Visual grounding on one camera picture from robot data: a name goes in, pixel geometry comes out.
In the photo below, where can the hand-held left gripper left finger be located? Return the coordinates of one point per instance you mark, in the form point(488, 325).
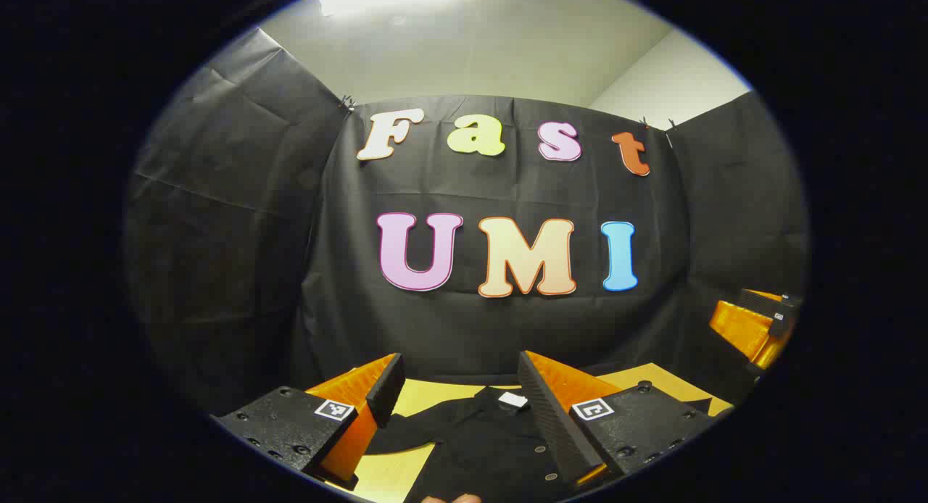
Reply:
point(386, 391)

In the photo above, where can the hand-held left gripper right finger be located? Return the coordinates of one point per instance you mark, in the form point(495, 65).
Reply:
point(551, 416)

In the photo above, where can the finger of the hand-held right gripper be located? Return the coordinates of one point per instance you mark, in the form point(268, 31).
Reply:
point(739, 329)

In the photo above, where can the black short-sleeved button shirt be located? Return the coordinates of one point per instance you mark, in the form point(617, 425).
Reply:
point(478, 445)

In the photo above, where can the black backdrop cloth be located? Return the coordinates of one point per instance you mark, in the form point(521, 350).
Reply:
point(507, 329)

